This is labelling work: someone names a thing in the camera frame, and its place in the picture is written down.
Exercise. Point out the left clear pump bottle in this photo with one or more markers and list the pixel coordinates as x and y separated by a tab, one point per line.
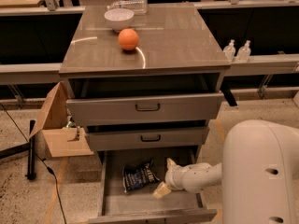
229	50

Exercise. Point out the white bowl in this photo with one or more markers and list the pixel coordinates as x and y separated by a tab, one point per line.
119	18

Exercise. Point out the grey drawer cabinet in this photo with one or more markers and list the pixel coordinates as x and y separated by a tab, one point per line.
176	55

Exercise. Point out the clear pump bottle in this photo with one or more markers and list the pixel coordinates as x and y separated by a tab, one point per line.
244	52
229	50

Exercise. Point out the clear plastic container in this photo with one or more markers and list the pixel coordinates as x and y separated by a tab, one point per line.
137	6

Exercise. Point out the blue chip bag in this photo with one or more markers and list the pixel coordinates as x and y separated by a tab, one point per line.
134	178

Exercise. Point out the middle grey drawer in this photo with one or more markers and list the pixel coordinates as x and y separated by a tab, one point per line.
179	137

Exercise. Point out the right clear pump bottle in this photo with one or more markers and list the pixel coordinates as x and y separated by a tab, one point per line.
244	52

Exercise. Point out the orange ball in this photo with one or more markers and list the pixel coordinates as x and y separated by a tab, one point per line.
128	39

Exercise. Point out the open cardboard box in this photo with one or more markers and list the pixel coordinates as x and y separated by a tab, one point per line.
51	121

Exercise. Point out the black stand base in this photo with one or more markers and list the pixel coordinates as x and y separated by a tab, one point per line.
30	148

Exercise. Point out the top grey drawer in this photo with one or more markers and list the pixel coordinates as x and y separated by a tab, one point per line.
146	109

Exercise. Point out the bottom grey drawer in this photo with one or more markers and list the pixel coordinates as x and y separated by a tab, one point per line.
139	206

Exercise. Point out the grey drawer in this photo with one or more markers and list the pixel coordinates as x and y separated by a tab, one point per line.
139	206
146	109
179	137

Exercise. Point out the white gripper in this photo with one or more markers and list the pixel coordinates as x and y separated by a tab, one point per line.
173	175

